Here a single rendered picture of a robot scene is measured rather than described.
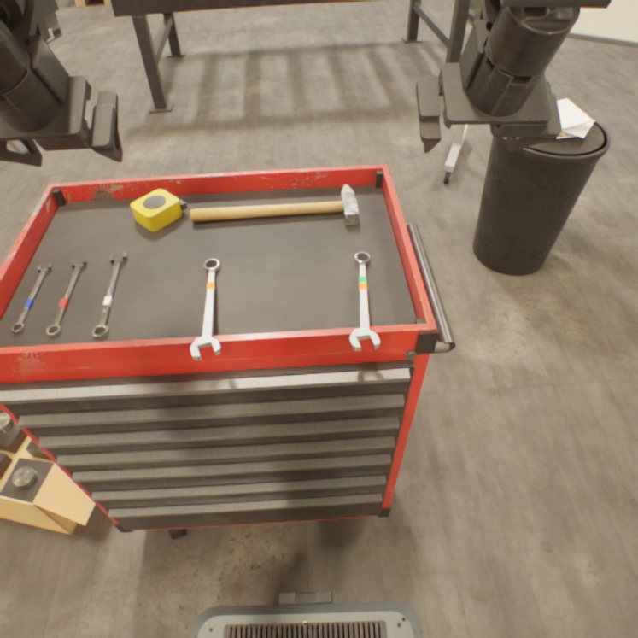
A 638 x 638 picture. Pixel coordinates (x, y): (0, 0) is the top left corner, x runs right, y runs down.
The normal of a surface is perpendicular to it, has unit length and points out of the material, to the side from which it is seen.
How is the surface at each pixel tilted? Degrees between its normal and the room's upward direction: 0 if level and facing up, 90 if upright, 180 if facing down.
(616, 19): 90
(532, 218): 94
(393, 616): 0
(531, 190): 94
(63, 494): 42
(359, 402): 14
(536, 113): 30
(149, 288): 0
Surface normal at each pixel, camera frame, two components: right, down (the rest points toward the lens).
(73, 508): 0.64, -0.41
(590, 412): -0.02, -0.66
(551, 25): 0.00, -0.20
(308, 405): 0.00, -0.47
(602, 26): -0.36, 0.70
